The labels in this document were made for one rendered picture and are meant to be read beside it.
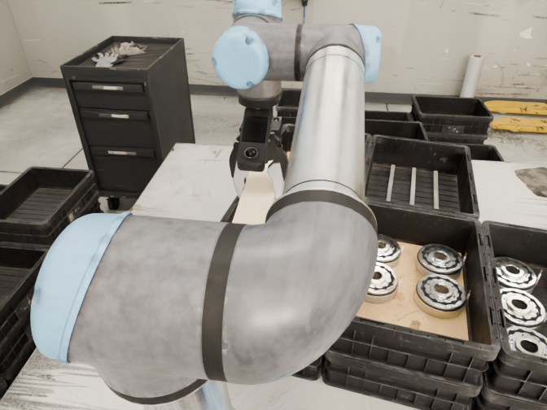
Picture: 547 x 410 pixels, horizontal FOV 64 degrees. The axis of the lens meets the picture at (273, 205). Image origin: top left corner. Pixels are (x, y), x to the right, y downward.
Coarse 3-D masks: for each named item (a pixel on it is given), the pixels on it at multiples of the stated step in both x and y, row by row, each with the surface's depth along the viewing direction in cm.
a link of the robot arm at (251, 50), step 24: (240, 24) 58; (264, 24) 58; (288, 24) 57; (216, 48) 56; (240, 48) 55; (264, 48) 56; (288, 48) 56; (216, 72) 58; (240, 72) 57; (264, 72) 57; (288, 72) 58
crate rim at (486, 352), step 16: (384, 208) 109; (400, 208) 108; (480, 224) 103; (480, 240) 98; (480, 256) 93; (352, 320) 79; (368, 320) 79; (496, 320) 79; (384, 336) 79; (400, 336) 78; (416, 336) 77; (432, 336) 76; (448, 336) 76; (496, 336) 76; (464, 352) 75; (480, 352) 74; (496, 352) 74
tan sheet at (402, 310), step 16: (416, 256) 108; (400, 272) 104; (416, 272) 104; (400, 288) 99; (368, 304) 95; (384, 304) 95; (400, 304) 95; (416, 304) 95; (384, 320) 92; (400, 320) 92; (416, 320) 92; (432, 320) 92; (448, 320) 92; (464, 320) 92; (464, 336) 88
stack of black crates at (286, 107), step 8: (280, 96) 262; (288, 96) 273; (296, 96) 273; (280, 104) 262; (288, 104) 276; (296, 104) 276; (280, 112) 251; (288, 112) 250; (296, 112) 250; (288, 120) 253
